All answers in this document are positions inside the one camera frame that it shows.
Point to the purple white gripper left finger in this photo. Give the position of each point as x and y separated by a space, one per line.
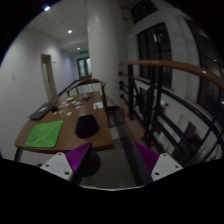
65 165

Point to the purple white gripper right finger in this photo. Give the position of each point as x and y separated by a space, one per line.
154 166

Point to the green mouse pad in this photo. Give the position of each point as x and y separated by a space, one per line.
44 135

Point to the wooden table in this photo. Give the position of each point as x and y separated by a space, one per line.
67 139

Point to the wooden railing with black bars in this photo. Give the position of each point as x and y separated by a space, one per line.
184 150

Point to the white paper sheet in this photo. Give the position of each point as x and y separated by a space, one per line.
98 105

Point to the wooden chair back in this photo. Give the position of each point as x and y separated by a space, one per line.
86 82

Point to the white door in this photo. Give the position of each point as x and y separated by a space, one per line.
46 81

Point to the green exit sign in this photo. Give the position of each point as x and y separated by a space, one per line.
83 52

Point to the dark window frames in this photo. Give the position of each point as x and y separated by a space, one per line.
164 32

